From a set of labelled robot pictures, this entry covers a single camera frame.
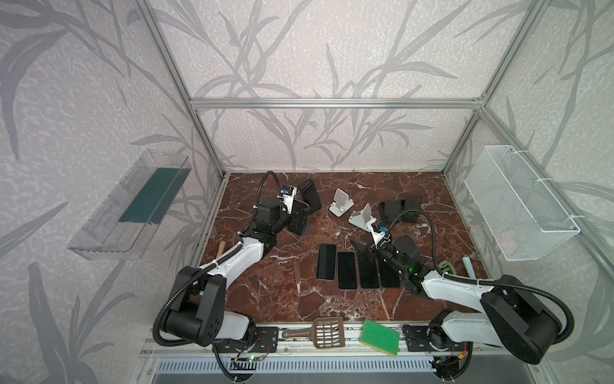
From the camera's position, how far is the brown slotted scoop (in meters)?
0.75

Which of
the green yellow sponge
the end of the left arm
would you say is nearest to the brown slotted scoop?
the green yellow sponge

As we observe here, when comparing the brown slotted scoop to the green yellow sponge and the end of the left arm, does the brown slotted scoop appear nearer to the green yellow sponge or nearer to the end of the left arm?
the green yellow sponge

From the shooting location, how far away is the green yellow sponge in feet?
2.38

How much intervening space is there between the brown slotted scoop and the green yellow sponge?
0.07 meters
